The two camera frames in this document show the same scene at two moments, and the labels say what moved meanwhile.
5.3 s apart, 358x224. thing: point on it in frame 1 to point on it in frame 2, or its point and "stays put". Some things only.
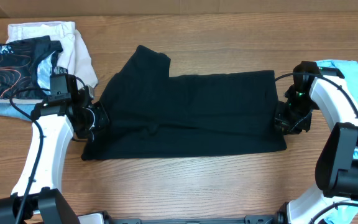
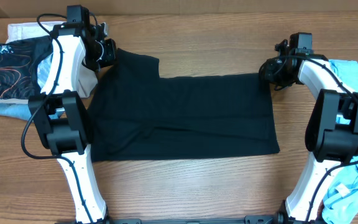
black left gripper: (104, 121) to (110, 58)
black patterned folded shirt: (11, 68) stays put
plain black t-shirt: (153, 114) stays put
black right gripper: (282, 122) to (266, 76)
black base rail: (256, 219) stays put
